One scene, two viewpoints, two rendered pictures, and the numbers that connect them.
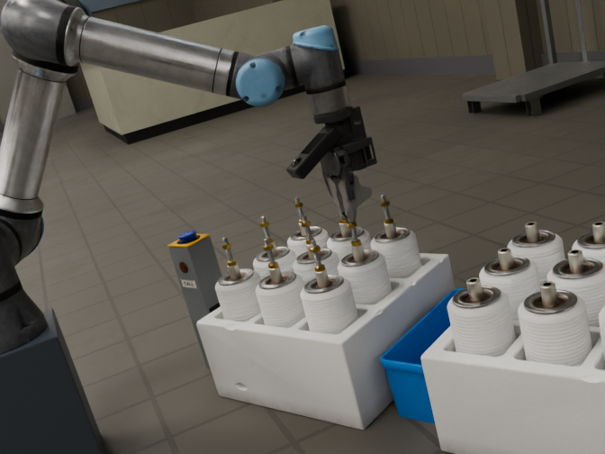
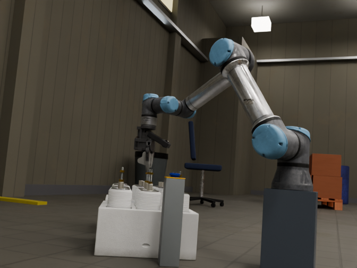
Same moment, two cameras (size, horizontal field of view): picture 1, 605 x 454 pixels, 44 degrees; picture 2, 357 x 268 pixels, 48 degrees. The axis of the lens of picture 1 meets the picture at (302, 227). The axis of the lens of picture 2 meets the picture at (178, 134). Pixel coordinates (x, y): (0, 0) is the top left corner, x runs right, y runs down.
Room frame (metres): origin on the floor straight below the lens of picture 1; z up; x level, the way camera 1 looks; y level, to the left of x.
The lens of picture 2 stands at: (2.75, 1.19, 0.32)
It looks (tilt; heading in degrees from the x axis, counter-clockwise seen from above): 6 degrees up; 219
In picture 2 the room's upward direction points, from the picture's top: 4 degrees clockwise
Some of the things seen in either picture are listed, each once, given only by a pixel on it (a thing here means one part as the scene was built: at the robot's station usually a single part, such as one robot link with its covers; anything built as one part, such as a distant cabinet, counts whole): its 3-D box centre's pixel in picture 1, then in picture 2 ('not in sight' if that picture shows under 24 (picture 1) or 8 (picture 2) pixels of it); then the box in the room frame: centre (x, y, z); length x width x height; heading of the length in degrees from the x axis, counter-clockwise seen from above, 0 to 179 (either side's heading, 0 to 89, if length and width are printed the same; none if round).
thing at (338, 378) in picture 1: (332, 325); (144, 227); (1.45, -0.01, 0.09); 0.39 x 0.39 x 0.18; 46
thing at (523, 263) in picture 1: (507, 266); not in sight; (1.15, -0.32, 0.25); 0.08 x 0.08 x 0.01
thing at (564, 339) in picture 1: (559, 357); not in sight; (0.98, -0.32, 0.16); 0.10 x 0.10 x 0.18
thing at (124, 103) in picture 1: (203, 66); not in sight; (7.09, 0.52, 0.39); 2.06 x 1.74 x 0.78; 107
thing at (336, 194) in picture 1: (347, 194); (143, 161); (1.39, -0.10, 0.38); 0.06 x 0.03 x 0.09; 114
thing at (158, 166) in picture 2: not in sight; (150, 174); (-1.94, -3.08, 0.33); 0.55 x 0.53 x 0.67; 17
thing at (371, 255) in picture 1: (359, 258); not in sight; (1.36, -0.09, 0.25); 0.08 x 0.08 x 0.01
